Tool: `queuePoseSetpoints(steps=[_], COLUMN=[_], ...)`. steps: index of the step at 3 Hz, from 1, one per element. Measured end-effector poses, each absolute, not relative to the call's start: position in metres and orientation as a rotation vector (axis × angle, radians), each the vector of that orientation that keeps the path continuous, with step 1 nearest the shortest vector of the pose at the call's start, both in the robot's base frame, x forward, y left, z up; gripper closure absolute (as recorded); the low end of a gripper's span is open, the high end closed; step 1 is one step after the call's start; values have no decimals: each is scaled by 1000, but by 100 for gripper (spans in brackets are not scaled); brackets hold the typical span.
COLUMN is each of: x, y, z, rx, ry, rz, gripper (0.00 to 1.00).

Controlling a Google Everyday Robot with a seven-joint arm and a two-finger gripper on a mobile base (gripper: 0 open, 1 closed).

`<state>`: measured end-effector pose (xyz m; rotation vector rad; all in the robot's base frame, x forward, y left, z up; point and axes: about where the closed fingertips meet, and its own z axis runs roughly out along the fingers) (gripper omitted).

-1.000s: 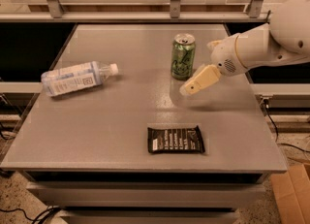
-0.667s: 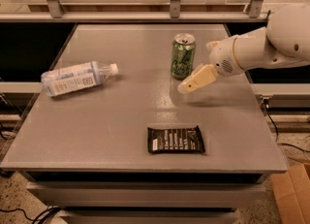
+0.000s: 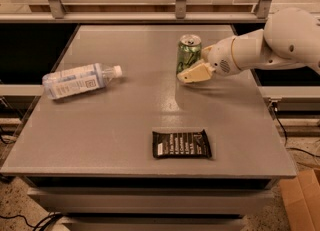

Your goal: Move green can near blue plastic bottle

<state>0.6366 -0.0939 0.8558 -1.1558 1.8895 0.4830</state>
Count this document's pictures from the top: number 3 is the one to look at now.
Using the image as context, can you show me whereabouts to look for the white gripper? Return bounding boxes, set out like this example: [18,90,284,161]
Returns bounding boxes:
[177,36,240,84]

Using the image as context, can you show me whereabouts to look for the green soda can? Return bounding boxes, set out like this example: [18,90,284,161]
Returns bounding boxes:
[176,34,202,74]

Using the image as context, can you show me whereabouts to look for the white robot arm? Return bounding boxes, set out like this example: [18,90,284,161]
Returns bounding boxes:
[177,8,320,84]

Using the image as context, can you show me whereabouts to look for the blue plastic water bottle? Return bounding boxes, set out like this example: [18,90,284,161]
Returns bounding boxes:
[42,63,123,100]

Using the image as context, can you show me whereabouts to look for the black snack bar wrapper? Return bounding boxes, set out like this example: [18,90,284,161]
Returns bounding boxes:
[152,130,212,159]

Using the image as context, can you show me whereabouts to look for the cardboard box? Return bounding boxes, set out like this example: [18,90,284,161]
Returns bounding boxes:
[279,169,320,231]

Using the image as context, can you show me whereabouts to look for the black cable right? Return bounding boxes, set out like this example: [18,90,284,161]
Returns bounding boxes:
[275,101,320,169]

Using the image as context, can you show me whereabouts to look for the metal frame rail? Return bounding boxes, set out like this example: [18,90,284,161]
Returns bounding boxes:
[0,0,284,25]

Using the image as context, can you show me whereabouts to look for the black floor cable left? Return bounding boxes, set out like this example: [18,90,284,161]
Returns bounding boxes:
[0,212,64,231]

